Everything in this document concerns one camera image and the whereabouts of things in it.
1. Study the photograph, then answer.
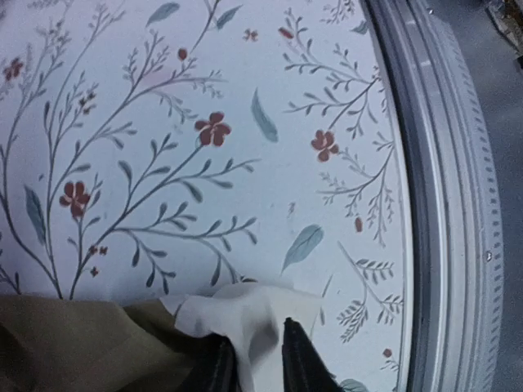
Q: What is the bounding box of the floral table mat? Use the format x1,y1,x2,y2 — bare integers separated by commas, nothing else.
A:
1,1,411,391

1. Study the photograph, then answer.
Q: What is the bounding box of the aluminium front rail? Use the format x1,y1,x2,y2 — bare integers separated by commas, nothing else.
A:
363,1,522,391

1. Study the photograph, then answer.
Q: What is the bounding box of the khaki underwear cream waistband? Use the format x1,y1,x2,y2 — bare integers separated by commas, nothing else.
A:
1,283,321,391

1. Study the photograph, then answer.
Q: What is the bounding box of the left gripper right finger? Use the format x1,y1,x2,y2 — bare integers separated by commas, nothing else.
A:
282,318,339,392

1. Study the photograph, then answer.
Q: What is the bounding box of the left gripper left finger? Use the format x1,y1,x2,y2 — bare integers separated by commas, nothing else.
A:
181,335,237,392

